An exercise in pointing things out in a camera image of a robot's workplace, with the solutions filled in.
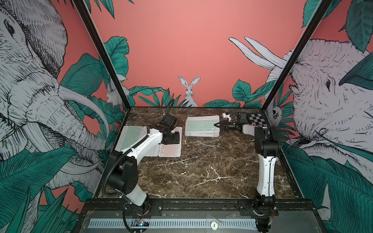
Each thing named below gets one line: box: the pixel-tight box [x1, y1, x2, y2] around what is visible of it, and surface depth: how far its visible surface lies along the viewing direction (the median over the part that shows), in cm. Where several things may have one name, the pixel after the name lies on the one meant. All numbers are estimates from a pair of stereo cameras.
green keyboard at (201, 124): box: [184, 115, 221, 133], surface depth 106 cm
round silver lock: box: [210, 221, 219, 231], surface depth 71 cm
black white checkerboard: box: [246, 113, 269, 127], surface depth 113 cm
